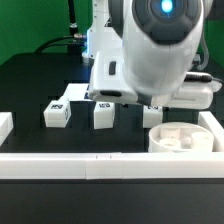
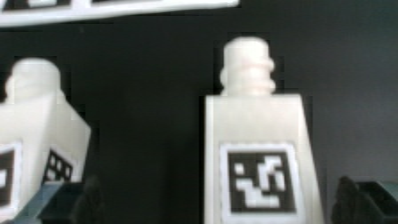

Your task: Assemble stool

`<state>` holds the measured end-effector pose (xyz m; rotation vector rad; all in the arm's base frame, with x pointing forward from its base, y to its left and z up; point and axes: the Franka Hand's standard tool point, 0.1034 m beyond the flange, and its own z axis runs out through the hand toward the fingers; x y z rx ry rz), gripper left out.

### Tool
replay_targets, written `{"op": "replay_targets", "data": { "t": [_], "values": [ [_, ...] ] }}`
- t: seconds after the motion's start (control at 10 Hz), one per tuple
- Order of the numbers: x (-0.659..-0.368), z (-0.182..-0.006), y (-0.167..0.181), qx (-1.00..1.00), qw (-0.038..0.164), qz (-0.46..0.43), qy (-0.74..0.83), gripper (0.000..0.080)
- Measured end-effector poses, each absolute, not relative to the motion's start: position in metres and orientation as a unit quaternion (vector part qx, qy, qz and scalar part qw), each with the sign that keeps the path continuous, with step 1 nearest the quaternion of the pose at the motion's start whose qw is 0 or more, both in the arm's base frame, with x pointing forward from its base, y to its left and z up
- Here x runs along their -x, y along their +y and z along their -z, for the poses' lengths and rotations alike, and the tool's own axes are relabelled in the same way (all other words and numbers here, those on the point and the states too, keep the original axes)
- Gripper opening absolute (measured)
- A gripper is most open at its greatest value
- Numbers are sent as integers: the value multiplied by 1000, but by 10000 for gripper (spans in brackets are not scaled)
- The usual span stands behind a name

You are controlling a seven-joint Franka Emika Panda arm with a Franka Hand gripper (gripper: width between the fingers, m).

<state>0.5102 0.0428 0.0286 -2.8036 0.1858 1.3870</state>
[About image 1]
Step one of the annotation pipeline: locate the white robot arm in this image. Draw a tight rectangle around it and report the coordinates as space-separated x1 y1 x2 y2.
89 0 221 110

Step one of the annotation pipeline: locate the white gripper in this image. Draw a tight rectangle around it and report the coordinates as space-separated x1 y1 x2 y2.
156 81 222 110

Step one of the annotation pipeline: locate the black cable at base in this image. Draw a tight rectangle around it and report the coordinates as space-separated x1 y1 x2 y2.
34 33 88 54

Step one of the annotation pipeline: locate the white round stool seat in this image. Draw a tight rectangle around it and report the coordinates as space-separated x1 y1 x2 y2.
148 122 214 153

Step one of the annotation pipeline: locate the white front fence bar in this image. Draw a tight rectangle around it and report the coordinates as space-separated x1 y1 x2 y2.
0 152 224 180

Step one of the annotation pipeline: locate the white right fence bar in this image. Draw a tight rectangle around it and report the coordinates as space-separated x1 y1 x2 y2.
198 111 224 153

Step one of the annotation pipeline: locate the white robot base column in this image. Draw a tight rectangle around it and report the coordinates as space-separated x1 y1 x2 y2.
82 0 124 63

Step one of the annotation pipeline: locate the white sheet with tags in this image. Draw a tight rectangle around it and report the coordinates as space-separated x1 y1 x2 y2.
64 83 89 102

